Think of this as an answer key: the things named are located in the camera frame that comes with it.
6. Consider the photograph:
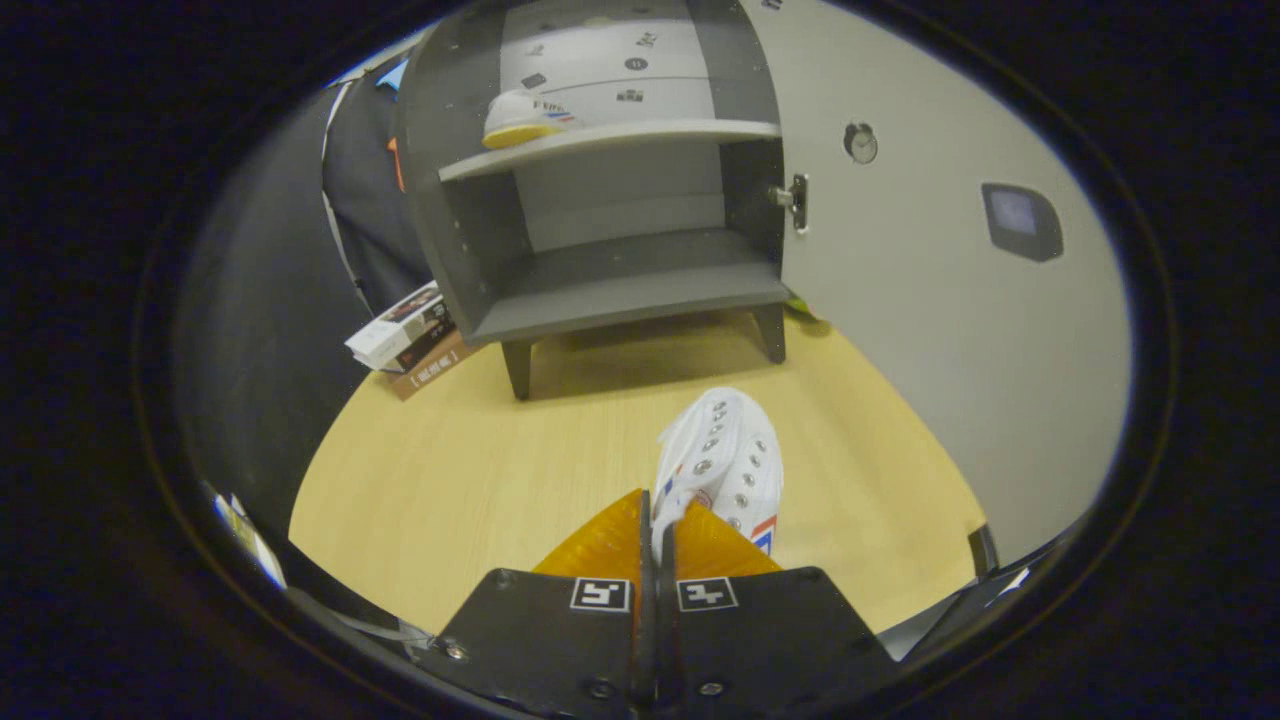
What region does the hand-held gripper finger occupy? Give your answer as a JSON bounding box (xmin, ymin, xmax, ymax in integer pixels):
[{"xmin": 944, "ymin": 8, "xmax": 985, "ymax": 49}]
[
  {"xmin": 415, "ymin": 488, "xmax": 656, "ymax": 720},
  {"xmin": 657, "ymin": 497, "xmax": 901, "ymax": 716}
]

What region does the white shoe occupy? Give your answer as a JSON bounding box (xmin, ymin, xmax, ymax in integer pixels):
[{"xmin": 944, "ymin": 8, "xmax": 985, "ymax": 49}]
[
  {"xmin": 482, "ymin": 88, "xmax": 581, "ymax": 151},
  {"xmin": 650, "ymin": 387, "xmax": 784, "ymax": 561}
]

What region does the grey shoe cabinet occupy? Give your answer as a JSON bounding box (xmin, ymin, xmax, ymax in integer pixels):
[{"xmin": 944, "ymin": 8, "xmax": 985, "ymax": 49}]
[{"xmin": 395, "ymin": 0, "xmax": 801, "ymax": 401}]

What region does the light grey shoe cabinet door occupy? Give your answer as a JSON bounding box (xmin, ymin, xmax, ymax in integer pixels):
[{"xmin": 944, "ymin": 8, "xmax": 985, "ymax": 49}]
[{"xmin": 742, "ymin": 0, "xmax": 1133, "ymax": 569}]

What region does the brown flat box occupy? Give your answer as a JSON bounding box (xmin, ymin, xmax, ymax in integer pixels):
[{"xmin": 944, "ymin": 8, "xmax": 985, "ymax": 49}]
[{"xmin": 385, "ymin": 330, "xmax": 473, "ymax": 401}]

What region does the white printed box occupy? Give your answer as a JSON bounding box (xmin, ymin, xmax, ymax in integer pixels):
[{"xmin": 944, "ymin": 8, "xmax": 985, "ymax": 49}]
[{"xmin": 345, "ymin": 282, "xmax": 453, "ymax": 373}]

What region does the black backdrop cloth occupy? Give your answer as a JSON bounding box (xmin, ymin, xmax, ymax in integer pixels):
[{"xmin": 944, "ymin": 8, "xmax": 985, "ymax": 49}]
[{"xmin": 172, "ymin": 50, "xmax": 446, "ymax": 621}]

